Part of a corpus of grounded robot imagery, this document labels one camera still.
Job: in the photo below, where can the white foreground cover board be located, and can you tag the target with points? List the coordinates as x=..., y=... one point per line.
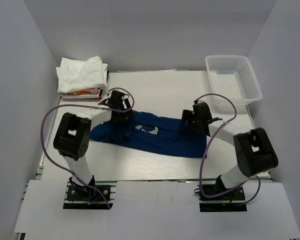
x=153, y=211

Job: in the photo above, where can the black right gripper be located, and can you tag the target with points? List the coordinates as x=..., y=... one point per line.
x=186, y=115

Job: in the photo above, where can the red patterned folded t-shirt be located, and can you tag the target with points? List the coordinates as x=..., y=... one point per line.
x=92, y=93

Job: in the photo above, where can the white plastic basket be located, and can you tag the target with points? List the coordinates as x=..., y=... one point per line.
x=233, y=76

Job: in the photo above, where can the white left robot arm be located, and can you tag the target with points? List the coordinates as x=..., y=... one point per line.
x=73, y=134

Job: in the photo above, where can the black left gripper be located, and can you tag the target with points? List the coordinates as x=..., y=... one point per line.
x=126, y=115

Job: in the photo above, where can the blue t-shirt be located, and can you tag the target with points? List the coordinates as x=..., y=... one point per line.
x=151, y=133

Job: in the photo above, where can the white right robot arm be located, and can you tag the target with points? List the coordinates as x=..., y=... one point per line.
x=253, y=149

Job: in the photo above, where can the white folded t-shirt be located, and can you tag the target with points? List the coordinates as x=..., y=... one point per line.
x=76, y=75

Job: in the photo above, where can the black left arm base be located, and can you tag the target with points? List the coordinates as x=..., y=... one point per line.
x=82, y=198

